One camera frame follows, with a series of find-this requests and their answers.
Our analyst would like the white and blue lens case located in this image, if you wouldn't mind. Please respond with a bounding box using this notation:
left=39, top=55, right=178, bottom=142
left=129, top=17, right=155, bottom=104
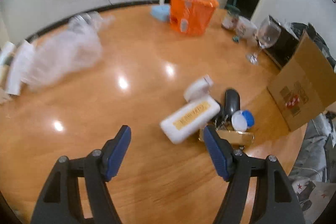
left=231, top=110, right=255, bottom=132

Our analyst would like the key bunch with black fob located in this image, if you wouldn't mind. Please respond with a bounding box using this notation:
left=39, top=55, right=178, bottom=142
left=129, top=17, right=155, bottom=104
left=211, top=102, right=232, bottom=130

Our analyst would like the black glasses case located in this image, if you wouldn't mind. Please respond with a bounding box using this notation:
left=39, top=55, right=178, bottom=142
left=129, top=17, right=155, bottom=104
left=224, top=88, right=240, bottom=118

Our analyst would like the white rectangular plastic case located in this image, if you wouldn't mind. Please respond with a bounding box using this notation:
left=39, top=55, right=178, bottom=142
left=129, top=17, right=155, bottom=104
left=160, top=95, right=221, bottom=144

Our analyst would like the grey star blanket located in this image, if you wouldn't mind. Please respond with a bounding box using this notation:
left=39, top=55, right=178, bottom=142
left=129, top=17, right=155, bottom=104
left=289, top=111, right=335, bottom=223

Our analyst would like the gold rectangular box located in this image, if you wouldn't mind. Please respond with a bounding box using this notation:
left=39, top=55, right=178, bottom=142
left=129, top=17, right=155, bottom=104
left=198, top=129, right=255, bottom=148

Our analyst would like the brown cardboard box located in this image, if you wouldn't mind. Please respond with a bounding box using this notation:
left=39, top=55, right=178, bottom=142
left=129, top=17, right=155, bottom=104
left=268, top=32, right=335, bottom=132

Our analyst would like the white tape dispenser roll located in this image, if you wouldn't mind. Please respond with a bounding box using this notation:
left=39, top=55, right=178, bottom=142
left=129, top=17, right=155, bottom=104
left=183, top=75, right=214, bottom=102

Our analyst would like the white papers stack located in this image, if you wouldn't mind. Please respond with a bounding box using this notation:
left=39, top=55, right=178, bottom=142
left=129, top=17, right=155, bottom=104
left=1, top=40, right=35, bottom=105

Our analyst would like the clear plastic bag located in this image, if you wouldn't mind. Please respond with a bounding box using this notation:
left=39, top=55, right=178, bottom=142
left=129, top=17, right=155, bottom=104
left=23, top=12, right=115, bottom=90

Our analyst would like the green binder clip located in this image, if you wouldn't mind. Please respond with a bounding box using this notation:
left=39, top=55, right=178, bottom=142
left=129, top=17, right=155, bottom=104
left=232, top=36, right=240, bottom=43

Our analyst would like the clear wine glass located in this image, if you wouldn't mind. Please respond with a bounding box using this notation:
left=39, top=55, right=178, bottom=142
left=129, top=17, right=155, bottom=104
left=246, top=16, right=281, bottom=65

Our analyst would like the black jacket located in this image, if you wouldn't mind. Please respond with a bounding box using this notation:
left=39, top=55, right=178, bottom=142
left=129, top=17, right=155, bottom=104
left=289, top=22, right=335, bottom=71

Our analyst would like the white ceramic mug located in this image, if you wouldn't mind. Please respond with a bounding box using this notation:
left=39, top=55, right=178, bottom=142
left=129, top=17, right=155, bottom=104
left=235, top=16, right=257, bottom=41

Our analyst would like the glass jar green lid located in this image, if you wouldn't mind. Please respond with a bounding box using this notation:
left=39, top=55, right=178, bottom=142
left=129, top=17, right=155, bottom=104
left=222, top=5, right=240, bottom=30

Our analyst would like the green plastic stool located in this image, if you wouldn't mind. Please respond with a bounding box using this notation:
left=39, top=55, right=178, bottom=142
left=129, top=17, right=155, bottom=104
left=227, top=0, right=237, bottom=7

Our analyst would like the orange instant noodle bowl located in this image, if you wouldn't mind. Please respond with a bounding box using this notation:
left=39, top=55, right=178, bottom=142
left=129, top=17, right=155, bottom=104
left=170, top=0, right=219, bottom=36

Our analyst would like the light blue square box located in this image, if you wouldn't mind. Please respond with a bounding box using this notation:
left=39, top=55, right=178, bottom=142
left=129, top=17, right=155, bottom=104
left=150, top=4, right=170, bottom=22

